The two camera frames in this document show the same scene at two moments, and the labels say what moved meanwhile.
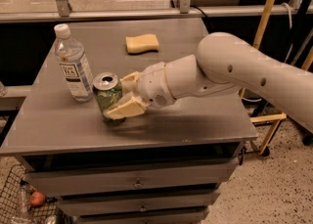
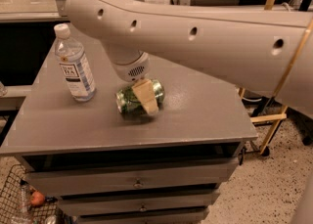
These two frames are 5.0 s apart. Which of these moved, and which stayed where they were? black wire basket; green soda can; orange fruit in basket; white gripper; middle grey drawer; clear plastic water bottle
Moved: white gripper; green soda can
Stayed: clear plastic water bottle; middle grey drawer; black wire basket; orange fruit in basket
